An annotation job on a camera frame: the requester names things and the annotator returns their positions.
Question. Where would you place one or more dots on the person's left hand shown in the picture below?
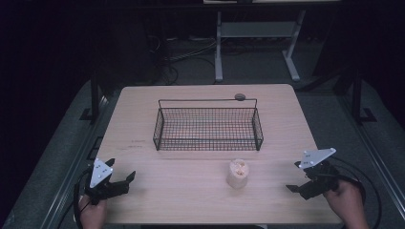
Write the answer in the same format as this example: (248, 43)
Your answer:
(92, 216)

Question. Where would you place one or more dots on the aluminium rail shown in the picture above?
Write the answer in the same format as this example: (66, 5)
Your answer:
(73, 171)
(379, 162)

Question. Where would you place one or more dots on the small dark round disc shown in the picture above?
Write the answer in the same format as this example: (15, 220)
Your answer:
(239, 97)

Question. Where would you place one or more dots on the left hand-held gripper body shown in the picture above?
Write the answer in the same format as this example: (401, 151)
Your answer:
(101, 173)

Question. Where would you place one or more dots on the white metal desk frame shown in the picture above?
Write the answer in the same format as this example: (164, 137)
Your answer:
(256, 29)

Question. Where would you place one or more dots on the black metal post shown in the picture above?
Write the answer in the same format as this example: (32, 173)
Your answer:
(356, 95)
(94, 95)

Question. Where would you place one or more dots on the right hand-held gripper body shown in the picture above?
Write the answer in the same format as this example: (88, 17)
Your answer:
(321, 178)

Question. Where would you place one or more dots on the person's right hand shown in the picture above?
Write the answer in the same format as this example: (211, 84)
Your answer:
(348, 203)

